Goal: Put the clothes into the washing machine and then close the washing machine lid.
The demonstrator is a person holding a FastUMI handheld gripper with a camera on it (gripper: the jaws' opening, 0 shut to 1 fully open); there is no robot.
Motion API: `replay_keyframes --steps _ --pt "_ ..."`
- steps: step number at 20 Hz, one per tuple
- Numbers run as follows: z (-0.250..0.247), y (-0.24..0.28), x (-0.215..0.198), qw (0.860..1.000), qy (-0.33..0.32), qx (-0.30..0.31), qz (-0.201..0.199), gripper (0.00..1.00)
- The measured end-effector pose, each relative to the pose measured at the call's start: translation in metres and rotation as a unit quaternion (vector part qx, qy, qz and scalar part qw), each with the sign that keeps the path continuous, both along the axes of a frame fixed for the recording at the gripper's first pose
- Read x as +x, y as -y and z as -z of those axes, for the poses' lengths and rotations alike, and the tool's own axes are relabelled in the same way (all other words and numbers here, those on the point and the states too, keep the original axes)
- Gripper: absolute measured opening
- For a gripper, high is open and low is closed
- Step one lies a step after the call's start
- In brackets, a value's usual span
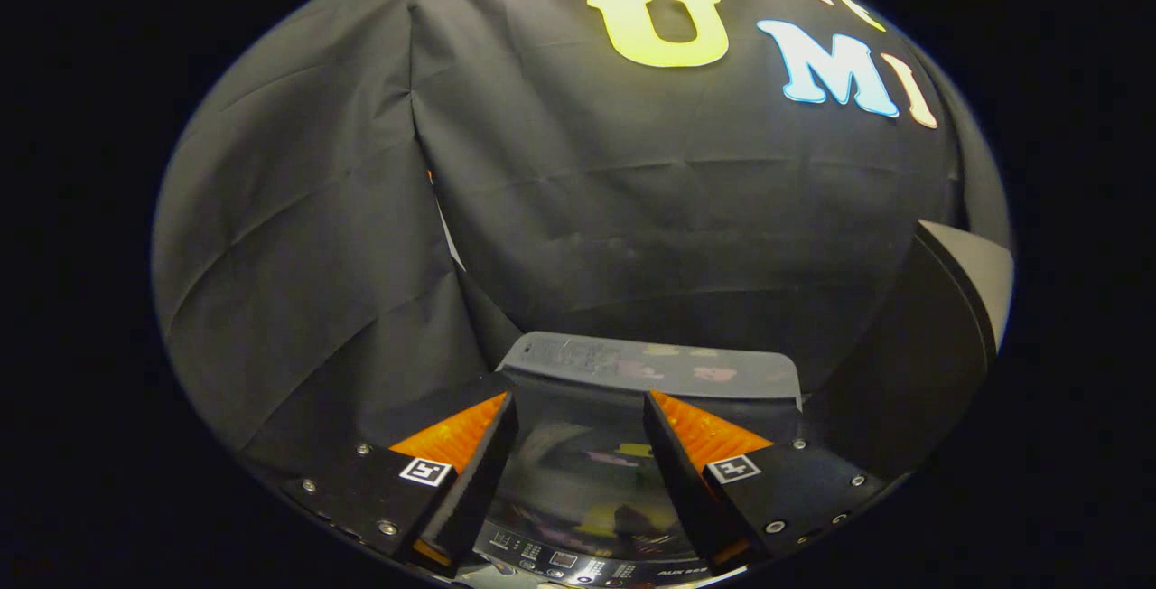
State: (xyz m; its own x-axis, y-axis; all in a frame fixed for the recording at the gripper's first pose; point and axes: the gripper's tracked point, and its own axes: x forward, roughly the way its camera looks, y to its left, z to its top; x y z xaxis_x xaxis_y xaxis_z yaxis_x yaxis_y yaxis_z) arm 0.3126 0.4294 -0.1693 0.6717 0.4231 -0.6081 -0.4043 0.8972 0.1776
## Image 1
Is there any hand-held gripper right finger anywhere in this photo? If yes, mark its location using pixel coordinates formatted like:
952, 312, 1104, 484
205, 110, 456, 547
642, 390, 906, 574

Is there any dark washing machine lid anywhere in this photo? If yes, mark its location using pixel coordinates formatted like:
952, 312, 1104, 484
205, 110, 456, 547
488, 370, 804, 565

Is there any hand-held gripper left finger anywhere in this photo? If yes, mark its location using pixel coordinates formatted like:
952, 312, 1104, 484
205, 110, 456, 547
282, 390, 520, 579

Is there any dark grey washing machine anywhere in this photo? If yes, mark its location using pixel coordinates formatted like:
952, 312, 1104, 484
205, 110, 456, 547
452, 331, 806, 589

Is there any black backdrop cloth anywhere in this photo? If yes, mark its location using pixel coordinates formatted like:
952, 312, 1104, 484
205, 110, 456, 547
152, 0, 1003, 474

